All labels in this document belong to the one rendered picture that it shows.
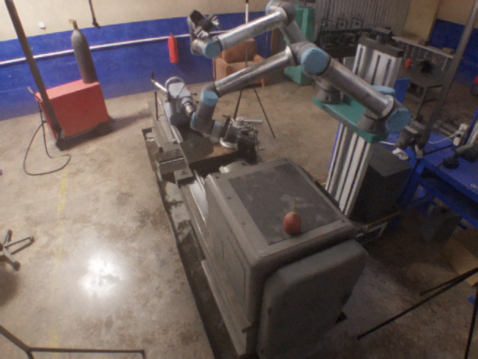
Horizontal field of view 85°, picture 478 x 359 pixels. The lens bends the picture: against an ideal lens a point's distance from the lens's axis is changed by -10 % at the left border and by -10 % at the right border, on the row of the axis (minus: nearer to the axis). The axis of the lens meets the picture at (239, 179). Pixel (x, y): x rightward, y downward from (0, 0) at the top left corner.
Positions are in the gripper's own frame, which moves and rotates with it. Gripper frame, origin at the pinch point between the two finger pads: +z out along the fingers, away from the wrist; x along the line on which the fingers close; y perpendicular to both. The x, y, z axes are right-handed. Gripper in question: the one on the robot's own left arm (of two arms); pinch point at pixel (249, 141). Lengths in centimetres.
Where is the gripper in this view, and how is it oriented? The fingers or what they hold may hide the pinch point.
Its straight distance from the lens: 160.0
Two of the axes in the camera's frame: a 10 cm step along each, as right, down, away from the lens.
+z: 9.4, 3.2, 1.4
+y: -3.4, 8.0, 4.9
